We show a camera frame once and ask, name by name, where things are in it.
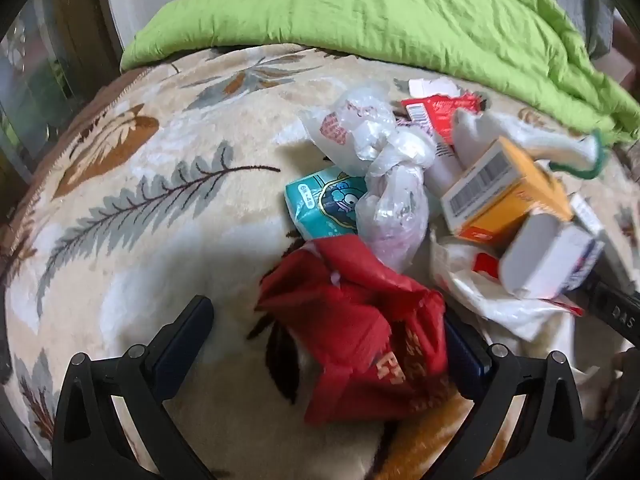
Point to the white red plastic bag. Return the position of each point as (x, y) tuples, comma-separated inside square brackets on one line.
[(490, 305)]

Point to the red snack box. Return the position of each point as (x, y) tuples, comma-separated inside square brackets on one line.
[(440, 110)]

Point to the white printed plastic bag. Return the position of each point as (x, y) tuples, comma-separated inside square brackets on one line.
[(350, 125)]

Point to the white cardboard box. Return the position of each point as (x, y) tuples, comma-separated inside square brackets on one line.
[(540, 260)]

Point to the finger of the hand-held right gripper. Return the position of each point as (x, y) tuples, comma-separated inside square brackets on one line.
[(595, 285)]

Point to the leaf print blanket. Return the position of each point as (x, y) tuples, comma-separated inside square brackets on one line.
[(150, 260)]

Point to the white bottle green hook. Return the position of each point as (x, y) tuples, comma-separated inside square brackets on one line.
[(525, 140)]

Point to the dark wooden cabinet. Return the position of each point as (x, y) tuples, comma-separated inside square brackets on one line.
[(75, 25)]

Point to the green quilt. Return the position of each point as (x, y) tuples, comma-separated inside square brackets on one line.
[(350, 10)]

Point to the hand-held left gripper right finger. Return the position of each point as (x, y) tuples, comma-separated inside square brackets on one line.
[(467, 360)]

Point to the grey quilted pillow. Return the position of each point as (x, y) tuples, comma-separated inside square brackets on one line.
[(585, 5)]

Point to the clear knotted plastic bag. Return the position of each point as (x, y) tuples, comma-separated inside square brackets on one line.
[(395, 200)]

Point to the white tube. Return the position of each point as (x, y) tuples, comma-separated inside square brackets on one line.
[(442, 165)]

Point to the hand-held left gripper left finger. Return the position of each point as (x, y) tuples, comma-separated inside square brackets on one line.
[(180, 355)]

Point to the teal tissue packet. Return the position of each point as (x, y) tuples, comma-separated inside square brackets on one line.
[(320, 205)]

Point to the orange cardboard box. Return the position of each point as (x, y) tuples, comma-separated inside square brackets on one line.
[(505, 200)]

